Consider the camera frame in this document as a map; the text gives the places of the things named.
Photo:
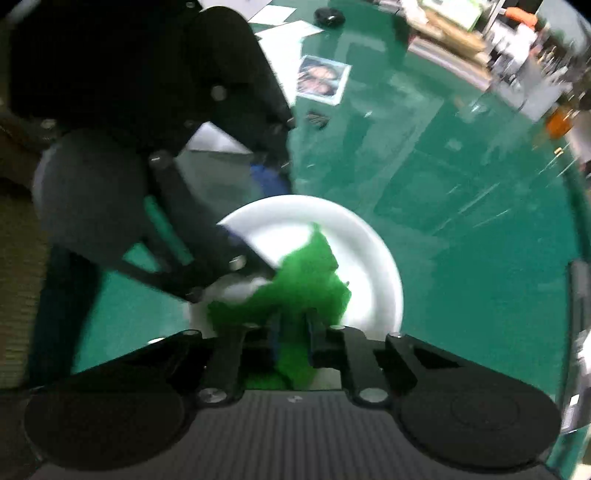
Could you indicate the black binder clip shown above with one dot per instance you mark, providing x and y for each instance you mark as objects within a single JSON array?
[{"x": 317, "y": 120}]

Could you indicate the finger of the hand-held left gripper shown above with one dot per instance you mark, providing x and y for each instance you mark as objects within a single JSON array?
[
  {"x": 271, "y": 177},
  {"x": 198, "y": 230}
]

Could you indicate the amber jar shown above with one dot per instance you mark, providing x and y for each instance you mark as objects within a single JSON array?
[{"x": 561, "y": 121}]

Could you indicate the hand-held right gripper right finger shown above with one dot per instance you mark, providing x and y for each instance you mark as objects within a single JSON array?
[{"x": 318, "y": 344}]

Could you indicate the printed photo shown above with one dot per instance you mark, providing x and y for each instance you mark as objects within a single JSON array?
[{"x": 322, "y": 79}]

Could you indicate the olive textured cloth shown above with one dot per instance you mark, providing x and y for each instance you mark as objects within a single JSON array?
[{"x": 21, "y": 295}]

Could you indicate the stack of books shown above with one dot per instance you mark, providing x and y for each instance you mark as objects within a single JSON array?
[{"x": 448, "y": 46}]

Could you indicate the green cloth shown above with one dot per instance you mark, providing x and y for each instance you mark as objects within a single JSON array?
[{"x": 304, "y": 286}]

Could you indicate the grey desk organizer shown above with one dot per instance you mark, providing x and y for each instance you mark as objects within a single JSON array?
[{"x": 535, "y": 94}]

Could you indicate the white printed card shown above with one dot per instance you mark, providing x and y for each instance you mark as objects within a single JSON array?
[
  {"x": 272, "y": 14},
  {"x": 288, "y": 30}
]

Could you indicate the white plastic bottle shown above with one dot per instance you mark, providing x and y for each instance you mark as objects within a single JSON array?
[{"x": 510, "y": 44}]

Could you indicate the black round puck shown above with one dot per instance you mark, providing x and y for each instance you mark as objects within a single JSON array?
[{"x": 328, "y": 16}]

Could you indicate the white round plate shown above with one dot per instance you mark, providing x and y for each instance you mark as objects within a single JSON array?
[{"x": 360, "y": 258}]

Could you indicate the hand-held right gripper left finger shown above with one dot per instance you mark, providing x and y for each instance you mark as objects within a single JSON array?
[{"x": 251, "y": 334}]

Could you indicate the white paper sheet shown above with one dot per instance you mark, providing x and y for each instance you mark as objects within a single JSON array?
[{"x": 217, "y": 141}]

